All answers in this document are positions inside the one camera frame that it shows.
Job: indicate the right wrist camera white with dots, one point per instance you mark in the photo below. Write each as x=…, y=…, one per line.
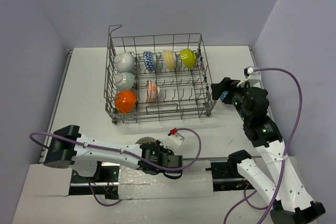
x=252, y=77

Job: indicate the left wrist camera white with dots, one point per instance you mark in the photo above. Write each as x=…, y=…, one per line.
x=173, y=140

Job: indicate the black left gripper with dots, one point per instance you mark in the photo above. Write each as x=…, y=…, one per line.
x=174, y=161

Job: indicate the plain white bowl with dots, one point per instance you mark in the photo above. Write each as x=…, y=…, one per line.
x=124, y=62

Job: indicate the grey wire dish rack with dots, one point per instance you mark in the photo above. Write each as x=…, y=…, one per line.
x=171, y=77

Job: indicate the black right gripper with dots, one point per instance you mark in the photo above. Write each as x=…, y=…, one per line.
x=218, y=88

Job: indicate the blue zigzag patterned bowl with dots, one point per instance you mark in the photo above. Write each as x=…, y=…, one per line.
x=149, y=60

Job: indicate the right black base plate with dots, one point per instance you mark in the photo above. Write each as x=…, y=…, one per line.
x=224, y=179

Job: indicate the white taped cover panel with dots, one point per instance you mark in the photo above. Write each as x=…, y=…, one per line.
x=195, y=182

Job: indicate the white bowl yellow flower pattern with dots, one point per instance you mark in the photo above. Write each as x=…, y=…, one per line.
x=170, y=59

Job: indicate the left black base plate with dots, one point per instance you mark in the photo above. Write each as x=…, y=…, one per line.
x=104, y=182

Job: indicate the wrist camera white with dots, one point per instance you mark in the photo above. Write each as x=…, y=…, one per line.
x=173, y=140
x=252, y=77

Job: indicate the blue triangle patterned bowl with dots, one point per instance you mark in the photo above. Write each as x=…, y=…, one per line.
x=223, y=95

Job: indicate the grey brown patterned bowl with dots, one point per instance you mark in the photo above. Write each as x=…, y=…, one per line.
x=146, y=140

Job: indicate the teal patterned bowl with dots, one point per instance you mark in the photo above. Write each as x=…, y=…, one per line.
x=125, y=81

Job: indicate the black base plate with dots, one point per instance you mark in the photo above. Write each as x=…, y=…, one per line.
x=224, y=179
x=104, y=182

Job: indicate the orange geometric patterned bowl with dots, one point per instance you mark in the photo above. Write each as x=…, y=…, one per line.
x=125, y=101

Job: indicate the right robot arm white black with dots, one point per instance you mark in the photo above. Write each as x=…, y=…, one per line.
x=289, y=200

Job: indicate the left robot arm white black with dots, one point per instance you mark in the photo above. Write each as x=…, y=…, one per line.
x=85, y=157

